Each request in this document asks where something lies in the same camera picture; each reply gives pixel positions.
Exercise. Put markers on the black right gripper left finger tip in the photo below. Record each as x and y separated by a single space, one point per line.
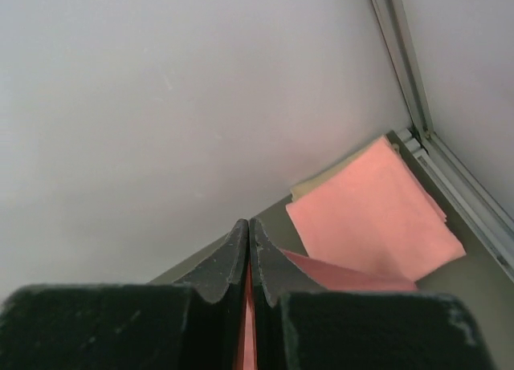
193 322

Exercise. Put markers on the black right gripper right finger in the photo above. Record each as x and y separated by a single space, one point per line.
301 325

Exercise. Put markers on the salmon pink t-shirt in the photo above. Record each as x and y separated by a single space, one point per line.
333 277

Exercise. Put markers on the cream folded t-shirt underneath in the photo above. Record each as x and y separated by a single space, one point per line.
321 183

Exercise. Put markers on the folded light pink t-shirt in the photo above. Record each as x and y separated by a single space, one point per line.
375 217

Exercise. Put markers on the aluminium frame rail front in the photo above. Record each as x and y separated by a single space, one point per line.
486 218

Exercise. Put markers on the aluminium right corner post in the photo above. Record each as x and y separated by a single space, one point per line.
392 20

